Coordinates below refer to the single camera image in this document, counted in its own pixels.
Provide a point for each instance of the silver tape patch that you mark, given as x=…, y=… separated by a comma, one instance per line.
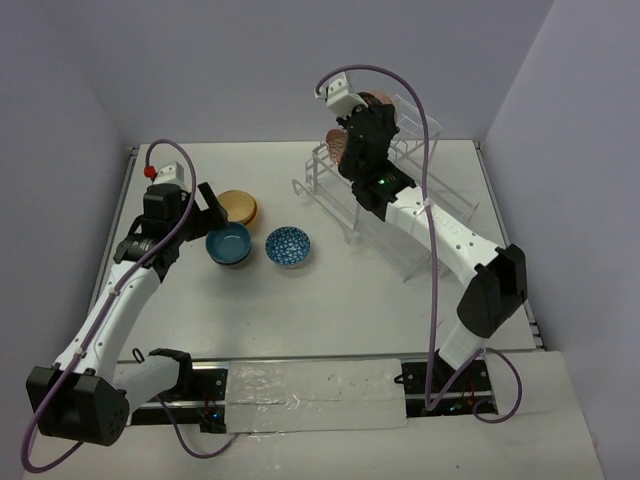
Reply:
x=305, y=396

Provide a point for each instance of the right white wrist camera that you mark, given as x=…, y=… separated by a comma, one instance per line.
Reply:
x=339, y=97

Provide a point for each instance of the black bowl cream inside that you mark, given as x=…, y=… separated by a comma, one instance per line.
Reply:
x=237, y=264

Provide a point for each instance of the aluminium table edge rail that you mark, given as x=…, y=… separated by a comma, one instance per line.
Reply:
x=133, y=153

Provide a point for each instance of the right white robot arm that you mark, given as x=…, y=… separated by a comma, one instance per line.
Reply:
x=494, y=278

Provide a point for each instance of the cream bowl gold rim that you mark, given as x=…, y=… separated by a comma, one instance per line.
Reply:
x=232, y=201

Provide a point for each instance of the yellow orange bowl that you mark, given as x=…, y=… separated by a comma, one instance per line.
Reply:
x=250, y=211

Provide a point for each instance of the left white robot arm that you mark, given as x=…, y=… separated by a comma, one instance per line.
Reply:
x=81, y=397

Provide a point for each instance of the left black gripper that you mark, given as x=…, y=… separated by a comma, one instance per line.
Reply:
x=198, y=215

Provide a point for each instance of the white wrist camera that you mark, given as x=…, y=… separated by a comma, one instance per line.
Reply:
x=170, y=174
x=339, y=97

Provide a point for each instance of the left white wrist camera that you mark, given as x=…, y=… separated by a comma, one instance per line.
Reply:
x=170, y=174

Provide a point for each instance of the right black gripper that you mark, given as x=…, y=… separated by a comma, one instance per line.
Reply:
x=385, y=112

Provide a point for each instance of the solid blue bowl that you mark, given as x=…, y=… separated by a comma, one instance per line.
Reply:
x=229, y=243

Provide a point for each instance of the orange white patterned bowl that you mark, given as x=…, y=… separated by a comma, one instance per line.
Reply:
x=336, y=140

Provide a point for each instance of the blue triangle patterned bowl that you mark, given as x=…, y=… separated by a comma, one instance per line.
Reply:
x=288, y=246

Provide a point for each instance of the white wire dish rack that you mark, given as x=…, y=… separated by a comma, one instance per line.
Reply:
x=399, y=238

